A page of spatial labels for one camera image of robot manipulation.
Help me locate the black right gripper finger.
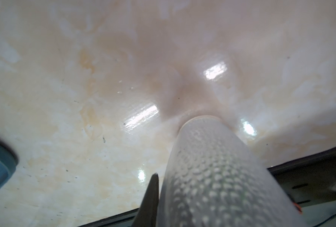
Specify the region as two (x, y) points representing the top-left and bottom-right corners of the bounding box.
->
(132, 173), (159, 227)

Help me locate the clear cup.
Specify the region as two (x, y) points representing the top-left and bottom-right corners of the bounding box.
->
(157, 116), (306, 227)

